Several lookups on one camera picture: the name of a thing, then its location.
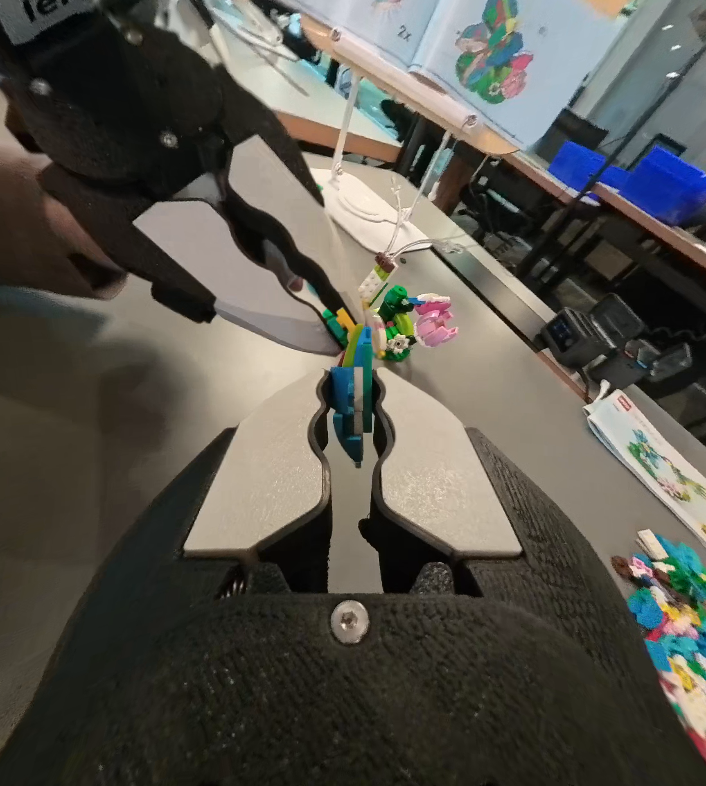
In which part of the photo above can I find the white book stand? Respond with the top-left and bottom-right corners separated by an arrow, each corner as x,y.
322,61 -> 489,255

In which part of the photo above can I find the small black device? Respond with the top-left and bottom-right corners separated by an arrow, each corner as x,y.
629,341 -> 695,386

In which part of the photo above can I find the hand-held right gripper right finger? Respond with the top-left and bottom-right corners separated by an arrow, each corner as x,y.
370,367 -> 523,558

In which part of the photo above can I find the small green yellow lego piece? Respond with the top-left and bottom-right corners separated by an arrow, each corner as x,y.
321,301 -> 356,351

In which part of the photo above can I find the lego instruction booklet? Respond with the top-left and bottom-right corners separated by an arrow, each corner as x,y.
585,390 -> 706,578

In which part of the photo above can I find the person's left hand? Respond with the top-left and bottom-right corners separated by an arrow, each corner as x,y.
0,146 -> 131,300

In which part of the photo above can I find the white background desk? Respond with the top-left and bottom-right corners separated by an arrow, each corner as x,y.
205,0 -> 404,165

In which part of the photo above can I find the black power station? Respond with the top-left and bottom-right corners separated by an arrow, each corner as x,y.
540,294 -> 646,370

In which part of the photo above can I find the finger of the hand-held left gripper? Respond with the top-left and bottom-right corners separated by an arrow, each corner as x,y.
223,135 -> 361,321
133,198 -> 338,357

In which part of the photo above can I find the blue lego assembly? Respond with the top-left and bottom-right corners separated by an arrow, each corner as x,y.
328,324 -> 379,469

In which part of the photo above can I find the pile of loose lego pieces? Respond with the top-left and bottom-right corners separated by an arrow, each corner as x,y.
611,531 -> 706,786

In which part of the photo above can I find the wooden side table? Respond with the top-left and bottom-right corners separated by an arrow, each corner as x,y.
506,150 -> 706,283

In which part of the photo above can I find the pile of colourful toy bricks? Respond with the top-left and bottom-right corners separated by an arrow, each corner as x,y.
359,258 -> 459,364

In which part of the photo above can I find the small blue storage bin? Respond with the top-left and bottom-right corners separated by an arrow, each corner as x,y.
548,140 -> 630,192

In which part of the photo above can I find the wooden book board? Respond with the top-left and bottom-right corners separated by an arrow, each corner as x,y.
300,15 -> 521,156

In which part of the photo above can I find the large blue storage bin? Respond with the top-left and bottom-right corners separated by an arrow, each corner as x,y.
623,146 -> 706,228

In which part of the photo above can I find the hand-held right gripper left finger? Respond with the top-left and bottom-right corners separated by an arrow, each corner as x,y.
184,370 -> 333,558

